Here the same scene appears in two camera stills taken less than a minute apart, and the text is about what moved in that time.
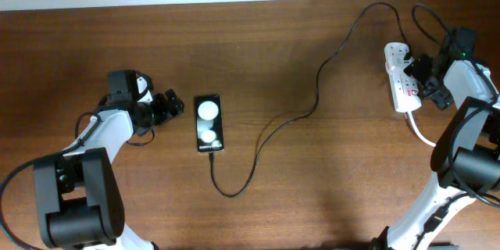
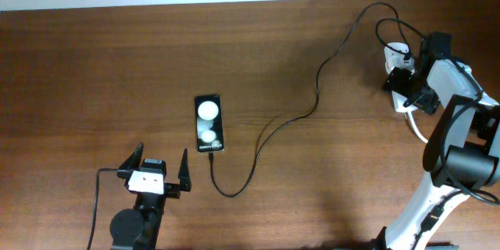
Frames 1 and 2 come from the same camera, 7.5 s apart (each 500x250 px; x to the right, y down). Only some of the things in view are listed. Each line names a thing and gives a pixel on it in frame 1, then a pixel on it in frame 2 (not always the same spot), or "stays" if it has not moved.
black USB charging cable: (317, 92) stays
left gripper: (174, 101) → (173, 189)
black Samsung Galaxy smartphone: (208, 123) stays
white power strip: (405, 91) stays
